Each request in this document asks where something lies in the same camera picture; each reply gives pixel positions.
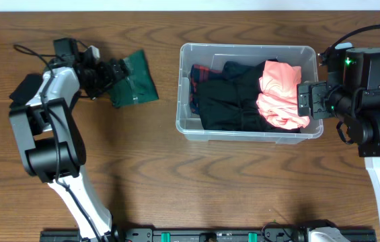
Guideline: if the large black garment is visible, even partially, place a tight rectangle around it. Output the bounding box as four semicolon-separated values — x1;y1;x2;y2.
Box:
196;62;300;133

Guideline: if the clear plastic storage bin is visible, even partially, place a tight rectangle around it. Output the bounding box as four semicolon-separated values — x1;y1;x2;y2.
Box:
176;43;324;145

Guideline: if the black cloth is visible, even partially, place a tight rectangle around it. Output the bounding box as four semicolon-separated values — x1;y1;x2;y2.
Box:
9;73;43;109

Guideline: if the pink salmon garment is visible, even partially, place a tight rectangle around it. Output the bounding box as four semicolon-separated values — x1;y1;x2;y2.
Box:
256;60;310;130

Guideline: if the black garment with band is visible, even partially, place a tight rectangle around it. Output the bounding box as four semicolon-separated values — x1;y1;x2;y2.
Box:
222;61;253;79

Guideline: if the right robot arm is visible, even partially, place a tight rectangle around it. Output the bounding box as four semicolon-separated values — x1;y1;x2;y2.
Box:
297;82;380;222

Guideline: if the dark green cloth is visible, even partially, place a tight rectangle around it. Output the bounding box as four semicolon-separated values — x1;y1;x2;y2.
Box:
108;50;159;108

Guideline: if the red navy plaid shirt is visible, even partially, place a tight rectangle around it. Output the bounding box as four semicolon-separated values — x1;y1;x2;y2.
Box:
189;65;223;115

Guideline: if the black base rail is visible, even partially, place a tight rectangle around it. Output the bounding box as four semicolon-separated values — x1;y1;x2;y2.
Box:
38;220;377;242

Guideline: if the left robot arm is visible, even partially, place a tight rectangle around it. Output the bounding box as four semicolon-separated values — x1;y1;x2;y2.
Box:
9;57;128;241

